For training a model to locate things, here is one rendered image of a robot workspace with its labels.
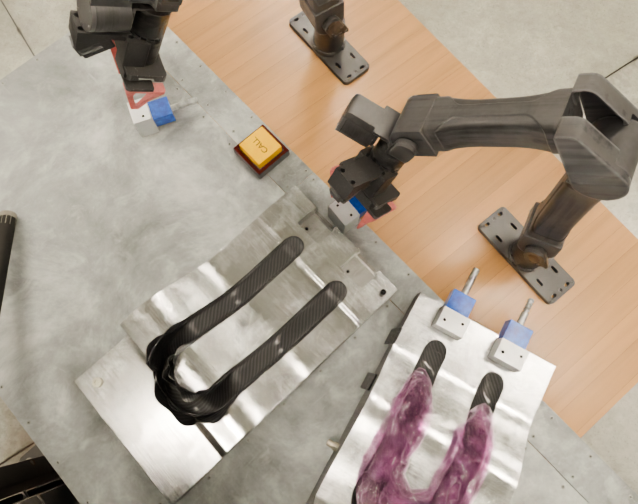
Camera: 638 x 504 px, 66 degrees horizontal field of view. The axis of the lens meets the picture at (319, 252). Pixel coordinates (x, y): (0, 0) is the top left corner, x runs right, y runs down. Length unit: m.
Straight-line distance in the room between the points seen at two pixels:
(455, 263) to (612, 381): 0.35
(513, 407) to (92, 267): 0.80
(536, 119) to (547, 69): 1.67
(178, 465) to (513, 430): 0.55
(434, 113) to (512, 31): 1.67
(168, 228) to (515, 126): 0.65
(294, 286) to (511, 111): 0.43
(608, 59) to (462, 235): 1.56
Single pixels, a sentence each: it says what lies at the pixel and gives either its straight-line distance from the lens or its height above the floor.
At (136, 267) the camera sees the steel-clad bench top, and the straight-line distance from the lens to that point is 1.00.
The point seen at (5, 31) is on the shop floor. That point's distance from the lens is 2.53.
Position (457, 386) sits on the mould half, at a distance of 0.89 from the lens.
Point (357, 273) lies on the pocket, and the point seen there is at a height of 0.86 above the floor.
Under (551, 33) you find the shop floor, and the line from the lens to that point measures 2.42.
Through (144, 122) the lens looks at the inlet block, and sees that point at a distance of 1.05.
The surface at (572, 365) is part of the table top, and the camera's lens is 1.03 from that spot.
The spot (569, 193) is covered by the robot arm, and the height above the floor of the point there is 1.10.
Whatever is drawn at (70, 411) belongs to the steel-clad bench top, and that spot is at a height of 0.80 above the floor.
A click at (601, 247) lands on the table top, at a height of 0.80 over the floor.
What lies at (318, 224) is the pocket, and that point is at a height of 0.86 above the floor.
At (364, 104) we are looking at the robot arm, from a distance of 0.78.
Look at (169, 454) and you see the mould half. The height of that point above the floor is 0.86.
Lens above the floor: 1.71
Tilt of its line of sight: 75 degrees down
